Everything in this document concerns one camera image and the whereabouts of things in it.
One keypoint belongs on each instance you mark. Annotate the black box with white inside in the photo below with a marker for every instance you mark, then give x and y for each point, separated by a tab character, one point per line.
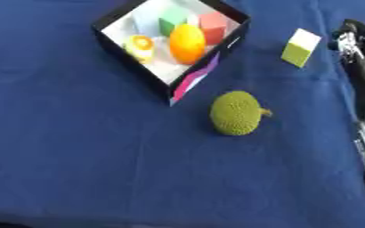
133	66

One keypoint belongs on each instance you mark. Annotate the yellow-green block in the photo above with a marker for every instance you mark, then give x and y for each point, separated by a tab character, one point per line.
300	49

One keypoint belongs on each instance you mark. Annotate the green bumpy toy fruit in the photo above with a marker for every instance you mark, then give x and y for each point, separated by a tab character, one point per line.
236	113

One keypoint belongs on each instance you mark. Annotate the red block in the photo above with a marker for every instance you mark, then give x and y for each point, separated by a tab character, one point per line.
214	25

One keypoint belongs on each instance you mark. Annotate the green block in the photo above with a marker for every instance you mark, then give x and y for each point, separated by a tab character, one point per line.
167	26

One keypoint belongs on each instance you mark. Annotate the light blue block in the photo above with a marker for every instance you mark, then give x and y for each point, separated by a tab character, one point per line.
145	22

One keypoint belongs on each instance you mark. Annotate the yellow and orange toy fruit slice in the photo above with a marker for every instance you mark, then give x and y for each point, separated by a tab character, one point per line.
141	45

